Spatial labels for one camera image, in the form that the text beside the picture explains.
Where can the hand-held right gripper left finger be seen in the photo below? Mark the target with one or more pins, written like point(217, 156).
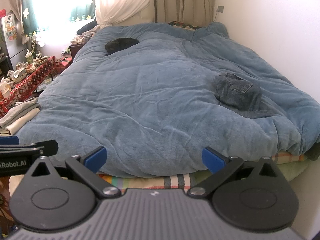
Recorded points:
point(96, 158)

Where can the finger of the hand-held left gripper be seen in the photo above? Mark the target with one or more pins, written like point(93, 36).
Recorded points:
point(37, 148)
point(8, 140)

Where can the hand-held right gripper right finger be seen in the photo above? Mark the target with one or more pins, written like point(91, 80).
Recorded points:
point(212, 160)

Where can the denim shorts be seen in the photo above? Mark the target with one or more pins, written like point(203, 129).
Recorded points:
point(237, 93)

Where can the folded cream cloth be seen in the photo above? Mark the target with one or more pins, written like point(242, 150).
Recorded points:
point(22, 123)

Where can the folded grey cloth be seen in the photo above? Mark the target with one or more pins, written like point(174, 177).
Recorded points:
point(17, 112)

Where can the striped bed sheet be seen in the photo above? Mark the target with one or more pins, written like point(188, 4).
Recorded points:
point(172, 180)

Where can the bowl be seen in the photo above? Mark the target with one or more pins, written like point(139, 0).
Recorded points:
point(18, 76)

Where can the red patterned tablecloth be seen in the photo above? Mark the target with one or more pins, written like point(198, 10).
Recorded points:
point(37, 76)

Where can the blue fleece blanket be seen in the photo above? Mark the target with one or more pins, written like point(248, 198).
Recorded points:
point(150, 100)

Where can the green mattress pad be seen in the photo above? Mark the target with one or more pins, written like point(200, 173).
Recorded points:
point(295, 171)

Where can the paper cup with straw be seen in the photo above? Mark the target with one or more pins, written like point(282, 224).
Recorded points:
point(29, 57)

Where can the grey fridge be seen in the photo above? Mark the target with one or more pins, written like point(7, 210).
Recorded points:
point(10, 45)

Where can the dark wooden nightstand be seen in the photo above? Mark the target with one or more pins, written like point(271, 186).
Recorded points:
point(75, 51)

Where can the black cloth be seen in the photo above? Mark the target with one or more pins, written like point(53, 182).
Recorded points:
point(121, 45)

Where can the pile of light cloths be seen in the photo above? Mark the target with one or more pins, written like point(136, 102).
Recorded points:
point(81, 38)

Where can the green patterned curtain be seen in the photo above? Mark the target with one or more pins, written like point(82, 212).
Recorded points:
point(30, 12)

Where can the dark blue cloth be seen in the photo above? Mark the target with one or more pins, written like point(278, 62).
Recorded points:
point(87, 27)

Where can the patterned pillow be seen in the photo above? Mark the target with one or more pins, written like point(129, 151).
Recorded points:
point(183, 25)

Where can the white sheer curtain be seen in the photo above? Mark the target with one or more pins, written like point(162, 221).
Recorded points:
point(122, 2)

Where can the beige curtain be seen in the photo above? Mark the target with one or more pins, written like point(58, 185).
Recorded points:
point(185, 0)

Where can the grey wall socket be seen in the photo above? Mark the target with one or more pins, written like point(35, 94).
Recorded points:
point(220, 9)

